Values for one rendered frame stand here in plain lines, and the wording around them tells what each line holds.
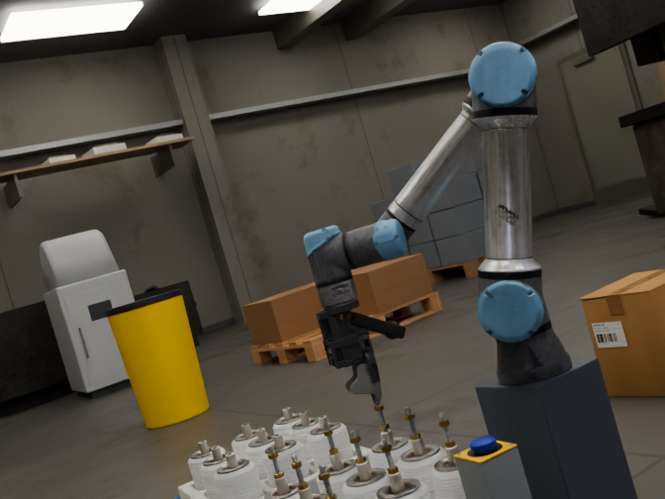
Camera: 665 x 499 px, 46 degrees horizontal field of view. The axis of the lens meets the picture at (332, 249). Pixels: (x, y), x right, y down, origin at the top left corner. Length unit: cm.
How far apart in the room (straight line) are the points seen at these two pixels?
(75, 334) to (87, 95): 360
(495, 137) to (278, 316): 358
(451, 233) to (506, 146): 538
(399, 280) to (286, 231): 468
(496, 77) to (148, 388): 295
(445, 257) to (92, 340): 302
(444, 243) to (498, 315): 546
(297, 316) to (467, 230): 227
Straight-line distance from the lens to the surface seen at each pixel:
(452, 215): 675
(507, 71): 143
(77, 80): 911
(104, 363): 623
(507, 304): 144
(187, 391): 405
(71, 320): 619
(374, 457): 159
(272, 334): 497
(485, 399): 167
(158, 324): 398
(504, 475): 121
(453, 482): 137
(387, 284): 496
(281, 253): 951
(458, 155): 159
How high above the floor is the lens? 69
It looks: 1 degrees down
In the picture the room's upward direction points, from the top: 16 degrees counter-clockwise
